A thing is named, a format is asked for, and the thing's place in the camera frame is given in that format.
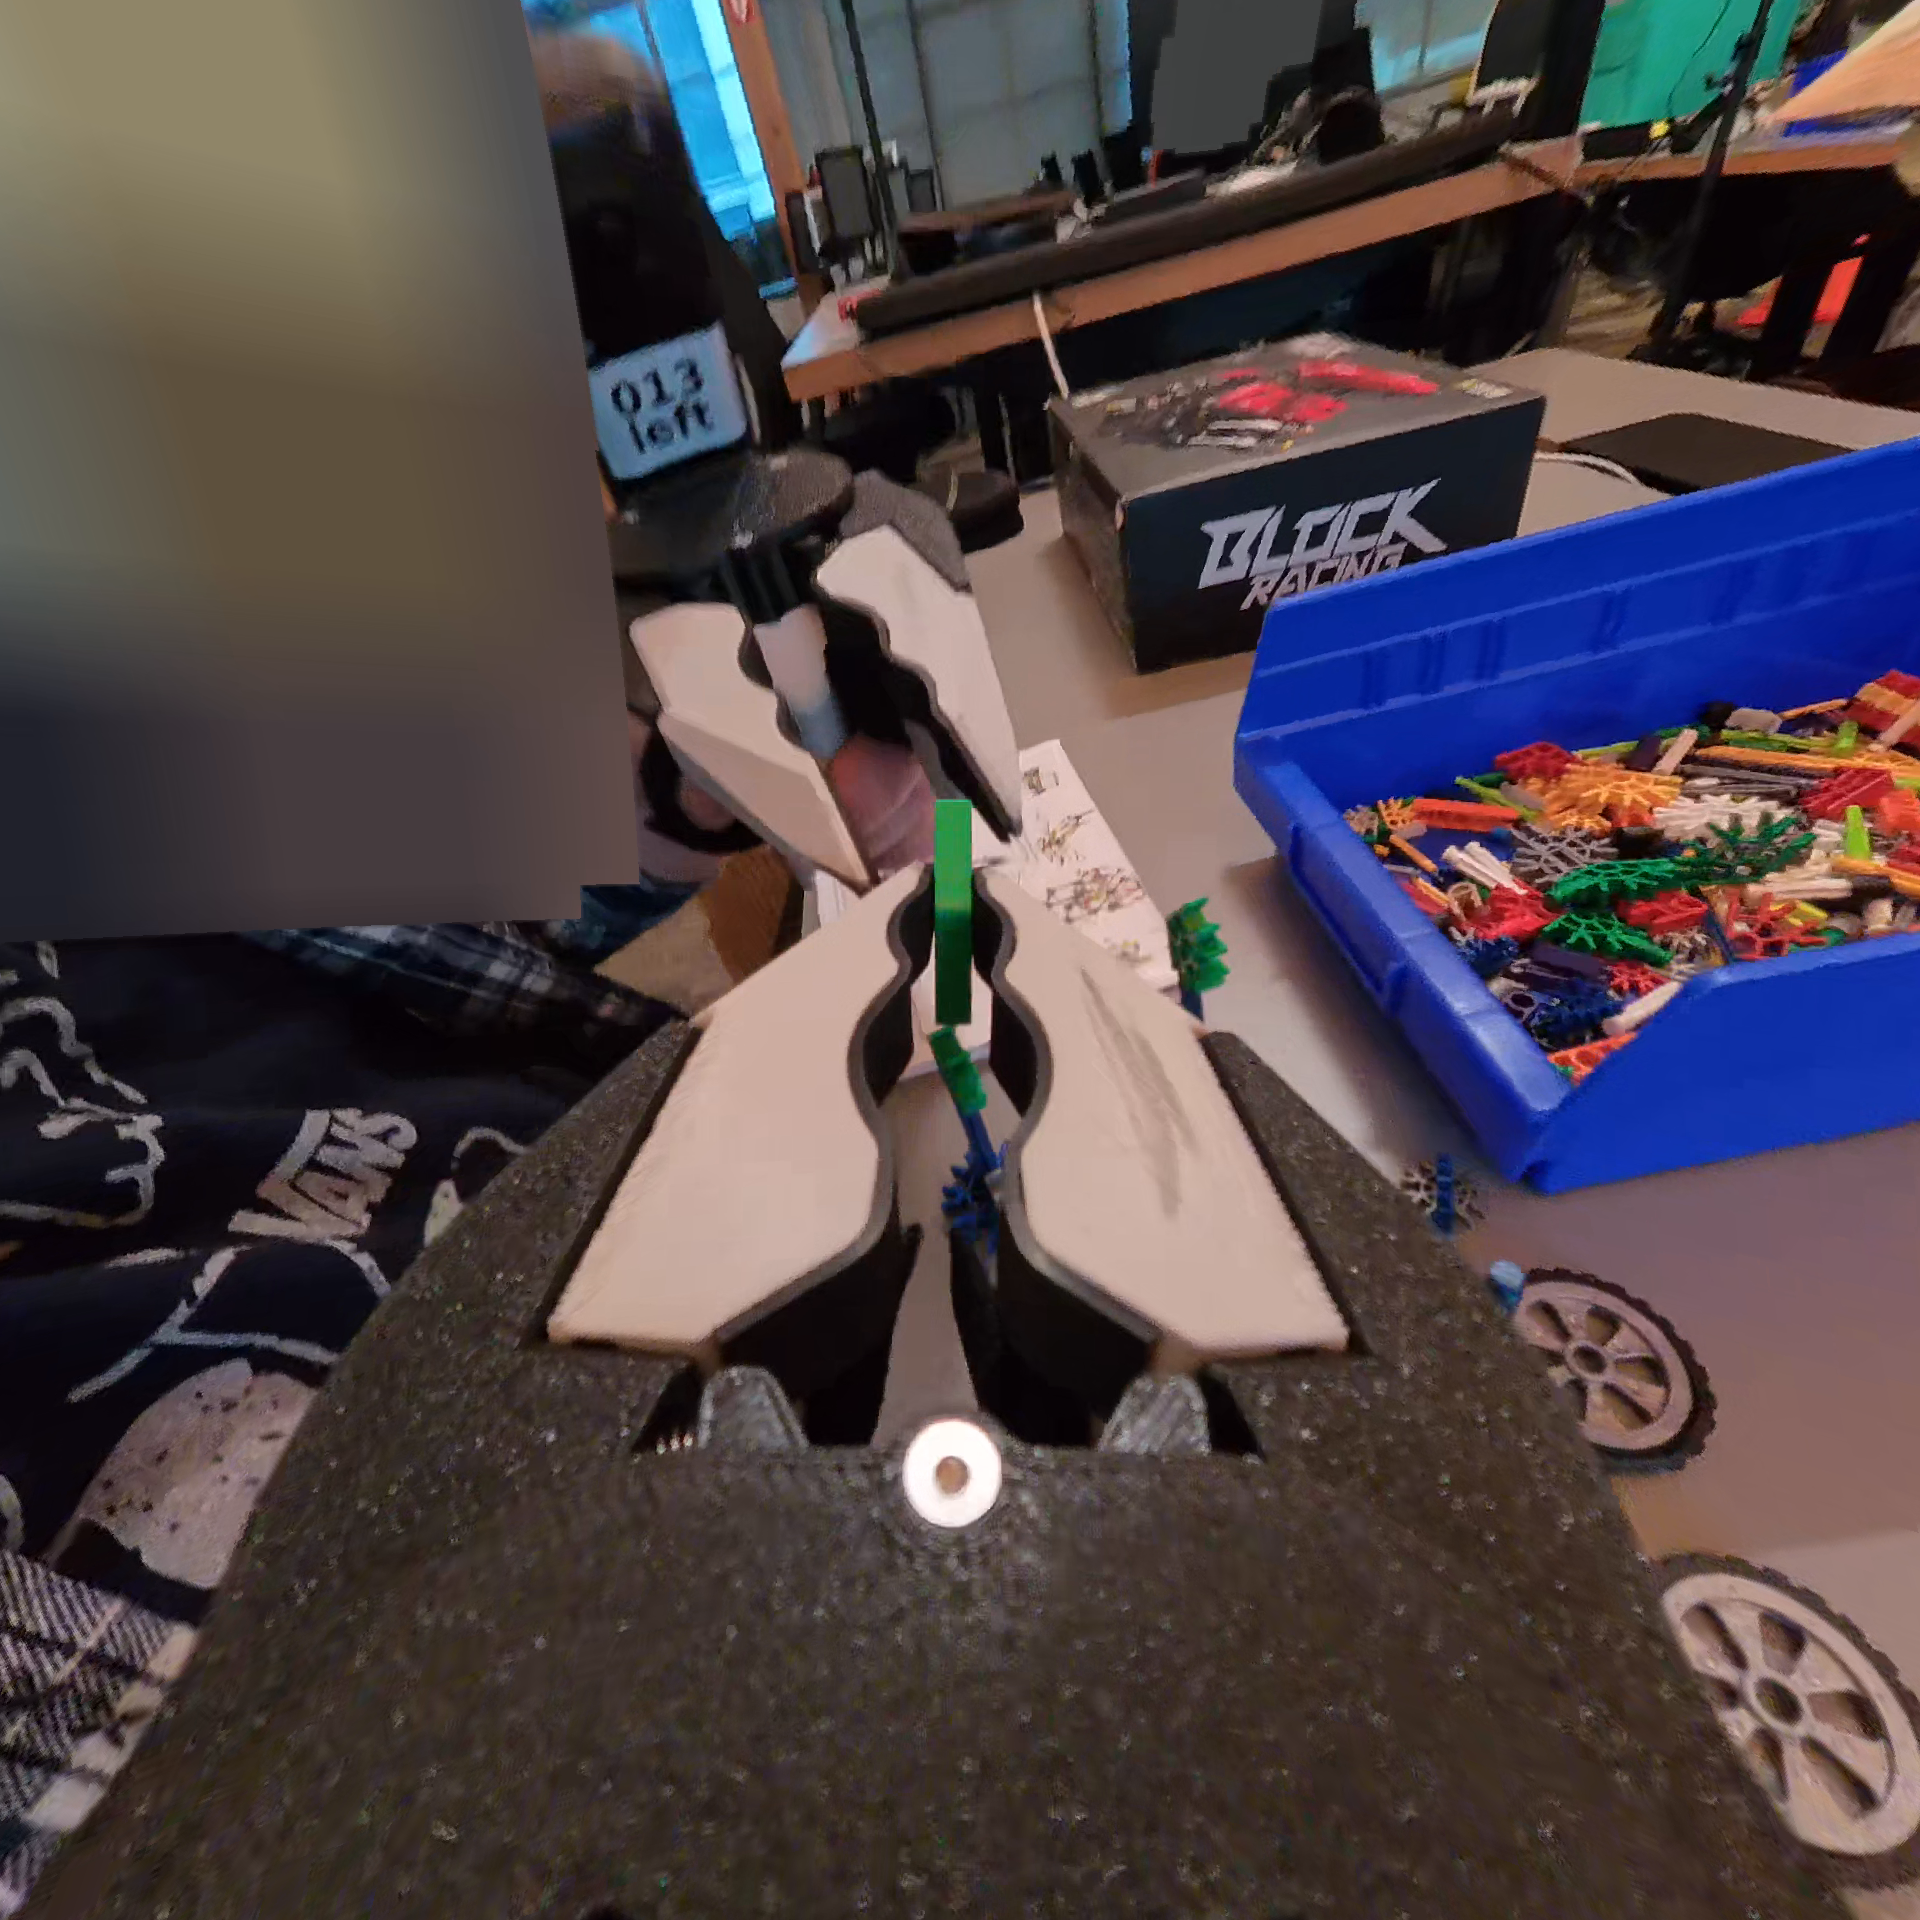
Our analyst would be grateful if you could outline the person's left hand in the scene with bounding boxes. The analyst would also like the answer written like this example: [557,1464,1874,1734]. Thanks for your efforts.
[835,729,940,876]

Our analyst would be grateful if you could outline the black toy wheel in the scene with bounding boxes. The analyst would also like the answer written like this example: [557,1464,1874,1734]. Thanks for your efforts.
[1648,1548,1920,1870]
[1492,1263,1718,1474]

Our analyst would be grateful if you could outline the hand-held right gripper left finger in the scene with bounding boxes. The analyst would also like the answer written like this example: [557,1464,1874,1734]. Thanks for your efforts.
[551,874,930,1358]

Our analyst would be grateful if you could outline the pile of colourful toy pieces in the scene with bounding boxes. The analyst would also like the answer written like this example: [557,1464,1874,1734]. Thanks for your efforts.
[1343,669,1920,1088]

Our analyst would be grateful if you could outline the long wooden desk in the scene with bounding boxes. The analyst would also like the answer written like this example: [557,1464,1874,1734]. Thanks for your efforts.
[777,121,1595,409]

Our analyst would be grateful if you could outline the blue bin with white label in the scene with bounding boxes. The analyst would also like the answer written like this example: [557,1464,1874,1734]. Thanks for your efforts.
[1229,438,1920,1199]

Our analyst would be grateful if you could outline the black toy box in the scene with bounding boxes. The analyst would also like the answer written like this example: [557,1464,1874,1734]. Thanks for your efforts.
[1041,330,1549,680]

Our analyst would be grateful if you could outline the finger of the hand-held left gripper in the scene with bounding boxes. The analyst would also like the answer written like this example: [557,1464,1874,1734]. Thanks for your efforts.
[635,601,880,892]
[813,528,1028,842]

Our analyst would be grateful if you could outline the person's dark printed shirt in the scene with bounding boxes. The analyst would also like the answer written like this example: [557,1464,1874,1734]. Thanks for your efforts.
[0,920,695,1920]

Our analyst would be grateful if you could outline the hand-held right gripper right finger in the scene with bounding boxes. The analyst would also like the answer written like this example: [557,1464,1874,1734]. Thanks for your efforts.
[985,876,1349,1370]

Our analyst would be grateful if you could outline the black flat pad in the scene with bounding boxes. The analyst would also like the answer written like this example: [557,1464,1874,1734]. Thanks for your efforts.
[1562,409,1850,500]

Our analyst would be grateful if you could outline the blue yellow toy rod frame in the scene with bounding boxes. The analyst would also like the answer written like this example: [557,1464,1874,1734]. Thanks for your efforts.
[934,898,1229,1250]

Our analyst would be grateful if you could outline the toy instruction sheet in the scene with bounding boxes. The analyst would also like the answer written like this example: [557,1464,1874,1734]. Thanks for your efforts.
[980,734,1178,994]

